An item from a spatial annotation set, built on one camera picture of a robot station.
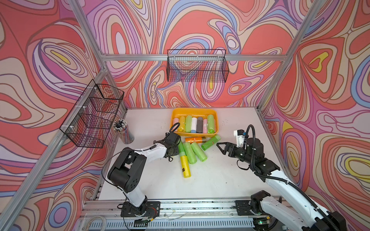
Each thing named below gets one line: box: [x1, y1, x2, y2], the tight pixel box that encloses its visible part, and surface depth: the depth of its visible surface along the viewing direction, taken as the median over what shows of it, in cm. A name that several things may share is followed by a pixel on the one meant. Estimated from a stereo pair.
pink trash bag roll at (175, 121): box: [172, 117, 180, 129], surface depth 110 cm
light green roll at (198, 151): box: [190, 141, 208, 162], surface depth 93 cm
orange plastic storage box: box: [170, 107, 219, 138], surface depth 106 cm
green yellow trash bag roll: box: [178, 140, 192, 179], surface depth 90 cm
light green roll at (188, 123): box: [185, 115, 193, 133], surface depth 106 cm
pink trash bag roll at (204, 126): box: [202, 118, 208, 134], surface depth 103 cm
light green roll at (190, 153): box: [182, 141, 198, 165], surface depth 93 cm
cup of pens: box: [112, 118, 135, 145], surface depth 91 cm
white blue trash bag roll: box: [190, 117, 198, 134], surface depth 106 cm
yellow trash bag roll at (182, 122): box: [178, 115, 186, 133], surface depth 106 cm
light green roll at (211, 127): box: [207, 114, 216, 134], surface depth 101 cm
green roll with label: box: [200, 134, 222, 151], surface depth 98 cm
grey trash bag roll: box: [196, 116, 204, 134], surface depth 107 cm
